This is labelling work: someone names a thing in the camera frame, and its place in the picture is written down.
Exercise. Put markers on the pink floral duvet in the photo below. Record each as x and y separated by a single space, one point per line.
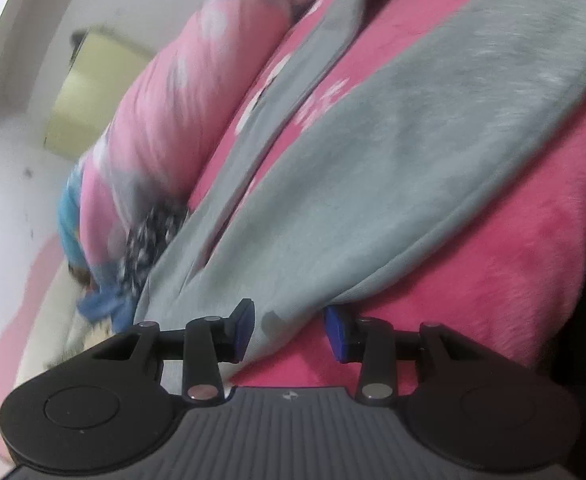
173 110

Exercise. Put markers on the black white plaid shirt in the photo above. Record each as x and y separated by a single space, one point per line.
148 245

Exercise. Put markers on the cream wardrobe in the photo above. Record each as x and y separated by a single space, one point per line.
93 90

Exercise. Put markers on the gray sweatpants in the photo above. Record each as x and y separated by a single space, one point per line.
373 160

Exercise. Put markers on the blue garment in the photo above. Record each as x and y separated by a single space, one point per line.
105 300

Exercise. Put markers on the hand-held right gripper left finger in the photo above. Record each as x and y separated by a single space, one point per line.
243 327

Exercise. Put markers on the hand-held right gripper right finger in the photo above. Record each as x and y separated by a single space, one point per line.
335 334

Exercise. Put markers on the pink white headboard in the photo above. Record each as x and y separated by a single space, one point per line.
28 340

